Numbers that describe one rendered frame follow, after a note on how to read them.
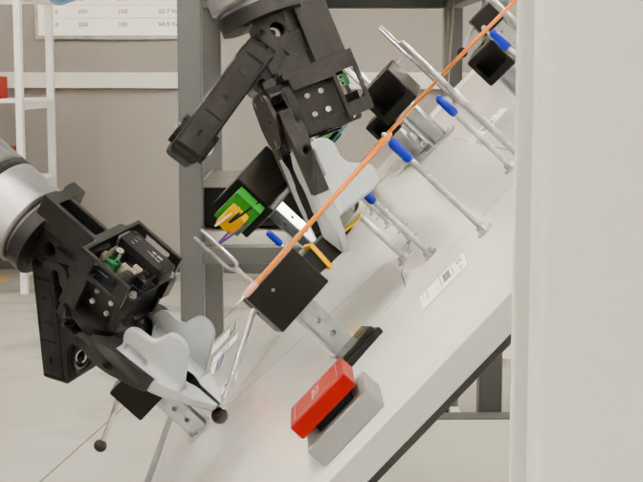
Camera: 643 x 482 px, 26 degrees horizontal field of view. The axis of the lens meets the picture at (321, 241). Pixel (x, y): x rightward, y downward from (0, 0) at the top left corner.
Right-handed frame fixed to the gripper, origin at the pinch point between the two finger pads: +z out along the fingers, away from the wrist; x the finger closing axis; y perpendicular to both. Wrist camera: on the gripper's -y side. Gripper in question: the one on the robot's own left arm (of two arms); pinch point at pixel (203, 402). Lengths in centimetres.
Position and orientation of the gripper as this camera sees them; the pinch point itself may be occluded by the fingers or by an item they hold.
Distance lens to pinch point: 113.8
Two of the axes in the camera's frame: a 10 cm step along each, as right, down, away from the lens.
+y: 4.1, -7.2, -5.7
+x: 5.2, -3.2, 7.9
